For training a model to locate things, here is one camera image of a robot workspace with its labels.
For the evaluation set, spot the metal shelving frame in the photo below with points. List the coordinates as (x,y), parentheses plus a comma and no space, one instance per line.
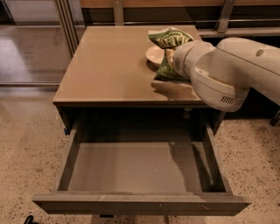
(35,39)

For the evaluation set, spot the grey cabinet with countertop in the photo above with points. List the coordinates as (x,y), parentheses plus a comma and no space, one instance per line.
(110,79)

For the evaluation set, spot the black object on floor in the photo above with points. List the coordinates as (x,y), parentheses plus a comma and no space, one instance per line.
(29,220)

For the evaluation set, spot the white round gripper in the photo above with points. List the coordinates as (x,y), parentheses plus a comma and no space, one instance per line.
(180,59)

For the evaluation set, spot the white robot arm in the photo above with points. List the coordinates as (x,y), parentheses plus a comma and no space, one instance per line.
(222,75)

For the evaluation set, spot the white paper bowl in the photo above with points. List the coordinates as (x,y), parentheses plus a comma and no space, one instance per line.
(155,55)

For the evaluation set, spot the green jalapeno chip bag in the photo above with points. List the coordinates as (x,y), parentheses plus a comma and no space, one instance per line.
(169,38)

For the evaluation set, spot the open grey top drawer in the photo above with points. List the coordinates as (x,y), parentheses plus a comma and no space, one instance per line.
(175,172)

